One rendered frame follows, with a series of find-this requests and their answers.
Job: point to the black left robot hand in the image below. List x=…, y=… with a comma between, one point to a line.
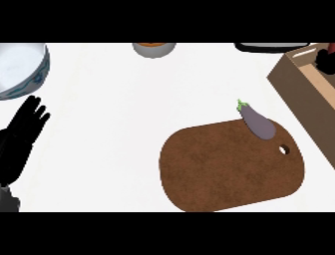
x=9, y=149

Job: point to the brown cardboard box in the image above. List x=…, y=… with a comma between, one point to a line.
x=313, y=109

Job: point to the brown wooden cutting board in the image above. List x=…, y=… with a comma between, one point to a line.
x=230, y=169

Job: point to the purple eggplant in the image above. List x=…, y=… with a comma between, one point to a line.
x=261, y=124

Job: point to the white bowl with blue pattern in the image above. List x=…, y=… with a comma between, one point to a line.
x=9, y=68

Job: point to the black-rimmed grey appliance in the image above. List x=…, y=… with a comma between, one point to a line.
x=273, y=47

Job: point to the grey cup with orange top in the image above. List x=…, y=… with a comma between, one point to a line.
x=154, y=50

